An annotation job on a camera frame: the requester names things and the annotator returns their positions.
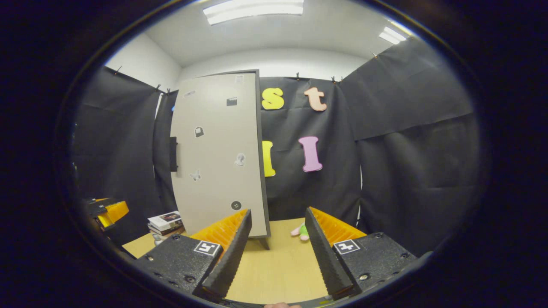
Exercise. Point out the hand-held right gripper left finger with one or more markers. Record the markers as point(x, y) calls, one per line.
point(234, 254)

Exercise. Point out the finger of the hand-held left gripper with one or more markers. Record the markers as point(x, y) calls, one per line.
point(116, 209)
point(98, 205)

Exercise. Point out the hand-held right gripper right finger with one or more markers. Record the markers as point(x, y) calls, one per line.
point(325, 256)

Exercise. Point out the grey cabinet door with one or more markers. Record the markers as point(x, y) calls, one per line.
point(218, 141)

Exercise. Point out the pink and green plush toy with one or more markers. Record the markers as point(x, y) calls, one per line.
point(302, 232)

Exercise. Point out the stack of books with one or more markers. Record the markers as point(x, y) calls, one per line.
point(165, 221)

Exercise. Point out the black backdrop cloth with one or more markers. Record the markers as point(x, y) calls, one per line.
point(406, 149)

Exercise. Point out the small ceiling light panel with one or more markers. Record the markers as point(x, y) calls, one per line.
point(393, 35)

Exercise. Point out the large ceiling light panel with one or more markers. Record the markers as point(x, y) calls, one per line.
point(252, 10)

